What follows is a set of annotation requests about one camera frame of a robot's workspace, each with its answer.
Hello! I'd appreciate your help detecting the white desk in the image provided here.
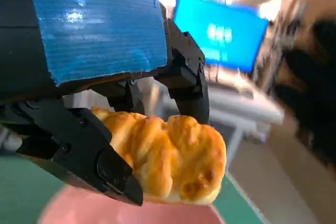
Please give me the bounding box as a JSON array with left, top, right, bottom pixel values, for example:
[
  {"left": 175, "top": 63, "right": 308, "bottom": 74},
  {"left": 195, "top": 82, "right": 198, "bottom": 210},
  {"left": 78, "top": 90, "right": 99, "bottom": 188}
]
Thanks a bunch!
[{"left": 207, "top": 77, "right": 287, "bottom": 143}]

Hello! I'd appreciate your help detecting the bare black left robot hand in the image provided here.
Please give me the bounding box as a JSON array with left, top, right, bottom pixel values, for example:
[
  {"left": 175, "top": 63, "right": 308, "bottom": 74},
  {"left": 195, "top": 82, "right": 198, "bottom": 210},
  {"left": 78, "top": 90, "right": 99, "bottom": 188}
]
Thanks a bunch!
[{"left": 0, "top": 0, "right": 211, "bottom": 206}]

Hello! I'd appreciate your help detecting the pink bowl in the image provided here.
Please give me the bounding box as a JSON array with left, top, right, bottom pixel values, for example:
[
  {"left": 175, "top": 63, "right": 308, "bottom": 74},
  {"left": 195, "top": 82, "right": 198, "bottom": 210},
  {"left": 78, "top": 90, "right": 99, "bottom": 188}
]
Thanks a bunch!
[{"left": 38, "top": 184, "right": 224, "bottom": 224}]

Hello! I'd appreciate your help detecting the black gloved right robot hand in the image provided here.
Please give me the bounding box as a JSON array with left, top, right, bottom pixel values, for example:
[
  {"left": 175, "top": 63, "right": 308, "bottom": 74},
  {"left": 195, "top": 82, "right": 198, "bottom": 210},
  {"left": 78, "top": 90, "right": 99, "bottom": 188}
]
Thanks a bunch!
[{"left": 272, "top": 19, "right": 336, "bottom": 167}]

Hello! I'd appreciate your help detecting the bright blue monitor screen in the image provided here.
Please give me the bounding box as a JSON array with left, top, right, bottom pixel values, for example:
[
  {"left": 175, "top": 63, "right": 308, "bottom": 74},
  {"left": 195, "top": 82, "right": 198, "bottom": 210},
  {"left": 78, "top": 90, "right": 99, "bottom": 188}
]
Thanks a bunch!
[{"left": 173, "top": 0, "right": 270, "bottom": 74}]

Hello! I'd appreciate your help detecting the braided orange toy bread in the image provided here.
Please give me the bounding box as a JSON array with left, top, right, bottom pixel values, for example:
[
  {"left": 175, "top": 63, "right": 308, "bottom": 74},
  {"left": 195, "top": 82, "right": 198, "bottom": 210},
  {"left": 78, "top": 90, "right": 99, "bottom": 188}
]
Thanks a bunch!
[{"left": 90, "top": 106, "right": 227, "bottom": 205}]

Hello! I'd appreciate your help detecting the green cutting mat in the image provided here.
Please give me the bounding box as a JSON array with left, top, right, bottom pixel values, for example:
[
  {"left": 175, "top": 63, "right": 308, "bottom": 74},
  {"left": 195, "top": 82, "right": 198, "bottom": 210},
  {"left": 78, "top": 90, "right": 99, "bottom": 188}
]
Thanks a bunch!
[{"left": 0, "top": 153, "right": 263, "bottom": 224}]

